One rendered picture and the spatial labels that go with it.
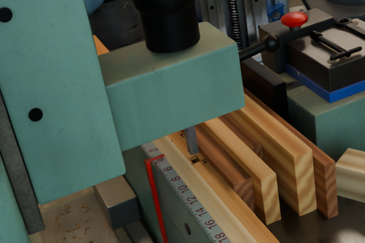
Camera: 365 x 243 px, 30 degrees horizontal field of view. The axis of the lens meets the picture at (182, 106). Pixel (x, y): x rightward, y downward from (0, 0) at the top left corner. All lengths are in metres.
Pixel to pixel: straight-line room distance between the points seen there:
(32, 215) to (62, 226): 0.31
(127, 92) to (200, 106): 0.07
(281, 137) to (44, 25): 0.26
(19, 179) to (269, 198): 0.23
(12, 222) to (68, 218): 0.37
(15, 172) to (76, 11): 0.14
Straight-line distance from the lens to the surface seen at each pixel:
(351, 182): 0.68
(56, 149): 0.56
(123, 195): 0.83
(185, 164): 0.68
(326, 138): 0.73
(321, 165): 0.64
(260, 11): 1.41
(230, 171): 0.66
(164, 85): 0.61
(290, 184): 0.66
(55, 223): 0.90
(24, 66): 0.53
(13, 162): 0.55
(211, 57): 0.62
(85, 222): 0.89
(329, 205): 0.66
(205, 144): 0.71
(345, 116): 0.73
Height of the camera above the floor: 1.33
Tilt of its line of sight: 29 degrees down
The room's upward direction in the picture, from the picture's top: 11 degrees counter-clockwise
